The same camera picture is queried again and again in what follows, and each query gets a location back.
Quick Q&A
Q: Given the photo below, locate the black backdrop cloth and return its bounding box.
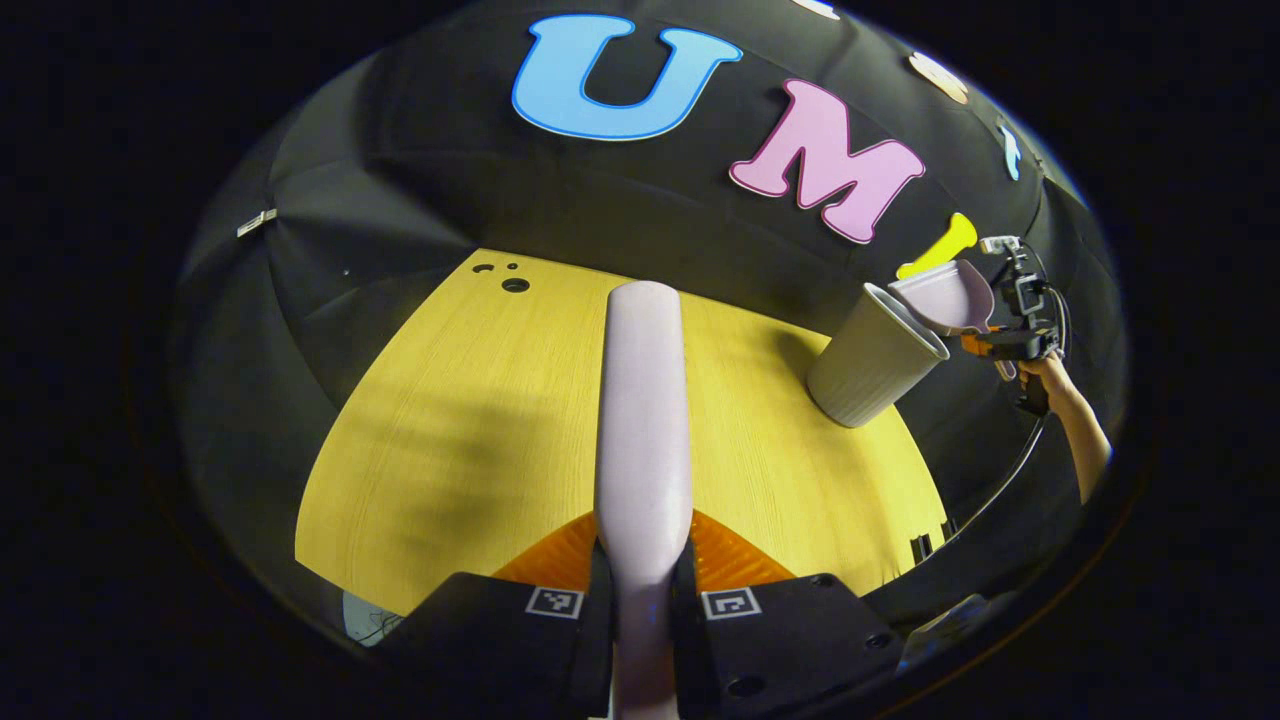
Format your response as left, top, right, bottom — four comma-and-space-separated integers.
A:
170, 0, 1131, 641

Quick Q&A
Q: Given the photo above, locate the black cable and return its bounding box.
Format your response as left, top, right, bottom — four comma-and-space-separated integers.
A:
938, 413, 1048, 548

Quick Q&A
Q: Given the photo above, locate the yellow wooden desktop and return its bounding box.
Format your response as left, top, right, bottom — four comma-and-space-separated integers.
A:
295, 248, 949, 616

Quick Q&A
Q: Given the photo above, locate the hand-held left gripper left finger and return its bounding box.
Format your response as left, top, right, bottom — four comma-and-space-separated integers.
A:
375, 512, 614, 720

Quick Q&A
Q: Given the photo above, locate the white ribbed garbage bin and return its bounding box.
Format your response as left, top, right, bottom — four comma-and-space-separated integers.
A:
806, 283, 951, 429

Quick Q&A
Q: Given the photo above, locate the small pink broom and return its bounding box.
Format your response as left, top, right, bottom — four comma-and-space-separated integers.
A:
594, 281, 694, 720

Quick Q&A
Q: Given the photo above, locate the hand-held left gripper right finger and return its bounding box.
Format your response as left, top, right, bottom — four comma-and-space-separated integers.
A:
668, 510, 901, 720

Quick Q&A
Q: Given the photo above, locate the pink dustpan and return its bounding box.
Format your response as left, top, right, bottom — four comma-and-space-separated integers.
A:
888, 260, 1019, 381

